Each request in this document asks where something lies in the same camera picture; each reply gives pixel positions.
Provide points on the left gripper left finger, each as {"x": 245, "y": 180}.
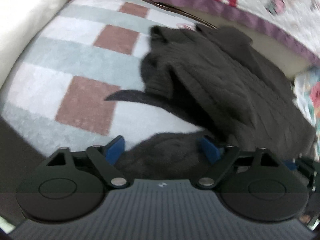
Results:
{"x": 114, "y": 149}

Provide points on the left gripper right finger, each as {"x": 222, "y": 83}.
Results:
{"x": 211, "y": 149}

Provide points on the dark brown knit sweater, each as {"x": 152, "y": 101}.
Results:
{"x": 212, "y": 78}

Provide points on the colourful floral fabric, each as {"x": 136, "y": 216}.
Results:
{"x": 306, "y": 89}

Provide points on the checkered happy dog rug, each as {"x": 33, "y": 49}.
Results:
{"x": 56, "y": 93}

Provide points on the beige bed base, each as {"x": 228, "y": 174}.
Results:
{"x": 289, "y": 62}

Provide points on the folded cream white garment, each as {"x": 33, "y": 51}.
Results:
{"x": 21, "y": 20}

